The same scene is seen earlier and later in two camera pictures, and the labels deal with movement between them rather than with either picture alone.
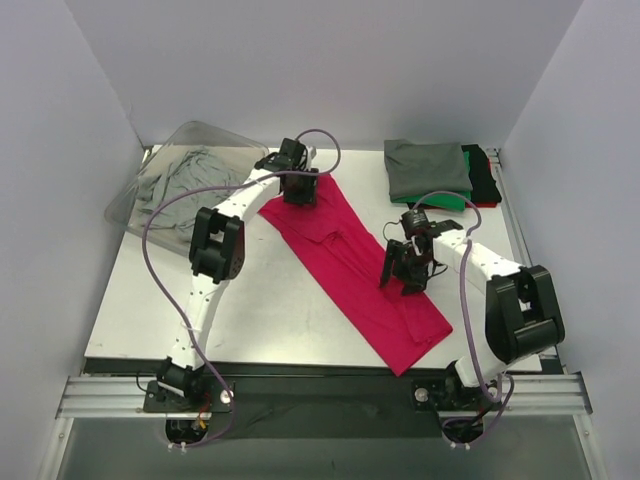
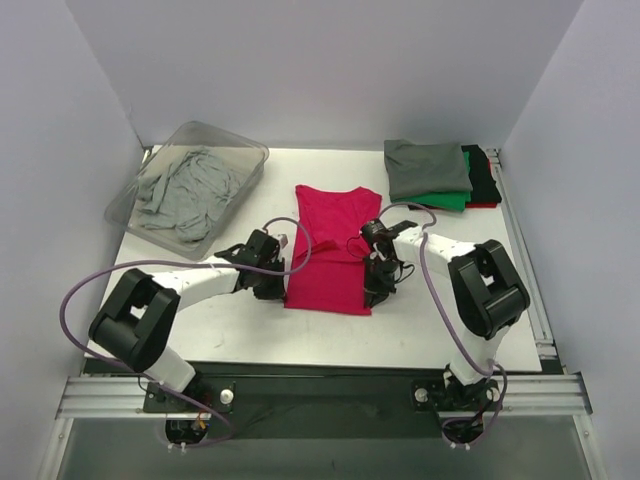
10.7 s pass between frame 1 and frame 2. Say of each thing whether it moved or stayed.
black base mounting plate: stayed
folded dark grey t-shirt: stayed
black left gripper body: moved
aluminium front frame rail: stayed
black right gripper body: moved
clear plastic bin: stayed
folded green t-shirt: stayed
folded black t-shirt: stayed
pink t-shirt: moved
